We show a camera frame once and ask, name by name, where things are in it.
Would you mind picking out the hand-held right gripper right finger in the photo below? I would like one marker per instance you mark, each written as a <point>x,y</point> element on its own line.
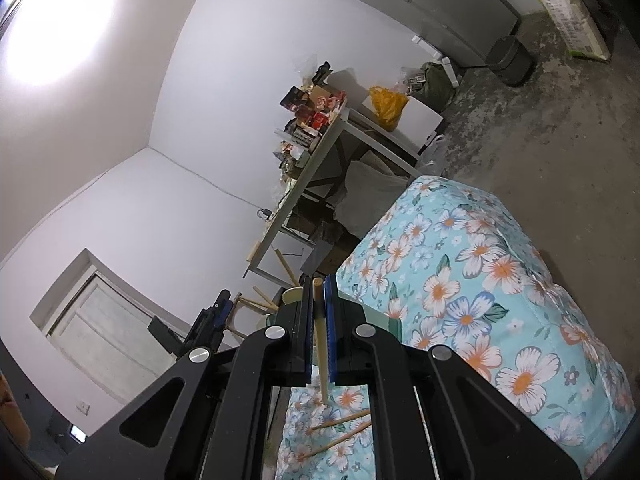
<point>331,340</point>

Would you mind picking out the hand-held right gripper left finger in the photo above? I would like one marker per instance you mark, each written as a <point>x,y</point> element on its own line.
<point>306,360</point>

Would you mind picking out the grey side table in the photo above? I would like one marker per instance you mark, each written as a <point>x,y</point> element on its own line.
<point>317,155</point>

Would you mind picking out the black power adapter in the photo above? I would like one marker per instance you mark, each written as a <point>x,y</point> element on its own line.
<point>265,214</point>

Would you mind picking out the white low cabinet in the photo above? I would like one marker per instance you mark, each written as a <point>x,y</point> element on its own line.
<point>420,115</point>

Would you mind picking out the wooden chair with dark seat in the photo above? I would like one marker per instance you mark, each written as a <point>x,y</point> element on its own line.
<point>285,267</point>

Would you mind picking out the wooden chopstick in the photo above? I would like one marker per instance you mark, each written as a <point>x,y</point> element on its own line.
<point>340,419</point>
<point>320,340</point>
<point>345,437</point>

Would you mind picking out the yellow green rice sack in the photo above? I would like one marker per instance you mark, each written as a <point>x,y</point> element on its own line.
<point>565,10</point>

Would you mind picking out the wall socket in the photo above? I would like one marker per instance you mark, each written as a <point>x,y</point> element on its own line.
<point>85,407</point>

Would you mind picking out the white plastic bag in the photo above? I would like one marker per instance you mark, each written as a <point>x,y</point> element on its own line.
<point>434,152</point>

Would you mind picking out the grey pillow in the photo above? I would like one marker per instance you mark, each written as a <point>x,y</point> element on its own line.
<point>370,195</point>

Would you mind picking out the white rice paddle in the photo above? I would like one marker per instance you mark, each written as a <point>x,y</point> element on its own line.
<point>292,296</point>

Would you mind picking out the floral blue tablecloth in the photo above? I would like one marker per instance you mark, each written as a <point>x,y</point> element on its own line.
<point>475,285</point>

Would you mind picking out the dark trash can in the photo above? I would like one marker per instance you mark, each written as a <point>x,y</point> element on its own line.
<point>510,60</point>

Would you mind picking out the green fabric bag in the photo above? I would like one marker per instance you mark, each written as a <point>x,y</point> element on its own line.
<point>437,85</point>

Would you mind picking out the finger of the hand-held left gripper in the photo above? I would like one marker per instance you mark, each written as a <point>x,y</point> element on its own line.
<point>222,315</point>

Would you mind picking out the yellow plastic bag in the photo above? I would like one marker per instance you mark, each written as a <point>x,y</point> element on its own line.
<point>387,107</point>

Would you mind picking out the person's left forearm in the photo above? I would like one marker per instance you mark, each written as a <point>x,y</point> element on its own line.
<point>12,410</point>

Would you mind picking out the white door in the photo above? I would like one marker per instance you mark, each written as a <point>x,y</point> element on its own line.
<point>110,340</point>

